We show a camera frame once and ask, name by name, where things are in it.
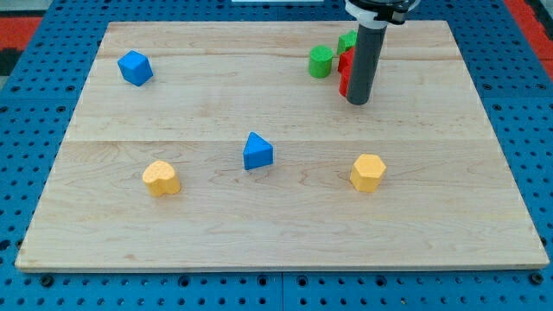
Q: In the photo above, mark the green star block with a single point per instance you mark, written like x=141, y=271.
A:
x=346, y=41

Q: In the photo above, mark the green cylinder block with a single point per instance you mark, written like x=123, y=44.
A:
x=320, y=61

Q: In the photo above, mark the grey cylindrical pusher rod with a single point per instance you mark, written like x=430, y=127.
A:
x=365, y=62

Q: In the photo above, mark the blue triangle block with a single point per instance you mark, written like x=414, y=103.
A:
x=257, y=152

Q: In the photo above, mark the black white robot arm flange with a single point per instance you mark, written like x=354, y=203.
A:
x=378, y=14

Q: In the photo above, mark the wooden board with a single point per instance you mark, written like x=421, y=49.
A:
x=447, y=200

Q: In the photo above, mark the red block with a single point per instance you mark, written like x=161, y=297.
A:
x=345, y=59
x=344, y=80

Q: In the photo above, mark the red lower block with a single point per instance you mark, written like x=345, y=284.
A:
x=344, y=80

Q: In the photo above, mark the red upper block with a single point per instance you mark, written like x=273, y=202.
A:
x=345, y=59

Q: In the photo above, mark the blue cube block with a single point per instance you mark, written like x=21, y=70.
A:
x=135, y=68

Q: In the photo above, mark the yellow heart block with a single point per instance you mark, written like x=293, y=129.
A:
x=161, y=178

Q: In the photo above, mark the yellow hexagon block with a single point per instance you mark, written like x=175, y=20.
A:
x=367, y=173

